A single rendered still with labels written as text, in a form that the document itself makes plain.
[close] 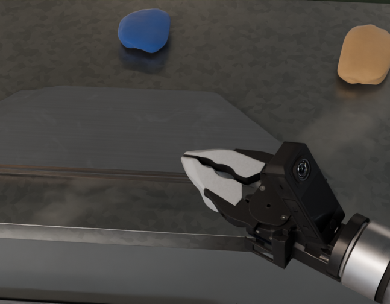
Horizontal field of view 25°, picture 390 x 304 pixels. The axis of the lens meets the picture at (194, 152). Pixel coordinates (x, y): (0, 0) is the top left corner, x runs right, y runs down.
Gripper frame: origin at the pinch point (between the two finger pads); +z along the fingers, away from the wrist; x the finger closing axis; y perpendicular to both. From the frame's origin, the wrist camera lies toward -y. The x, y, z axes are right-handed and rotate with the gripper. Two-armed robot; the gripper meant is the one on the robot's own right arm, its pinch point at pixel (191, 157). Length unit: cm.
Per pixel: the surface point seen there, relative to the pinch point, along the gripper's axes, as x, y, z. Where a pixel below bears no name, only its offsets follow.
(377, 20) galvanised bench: 73, 51, 9
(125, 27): 42, 44, 48
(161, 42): 43, 45, 40
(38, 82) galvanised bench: 23, 44, 54
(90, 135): 17, 41, 36
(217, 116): 32, 43, 20
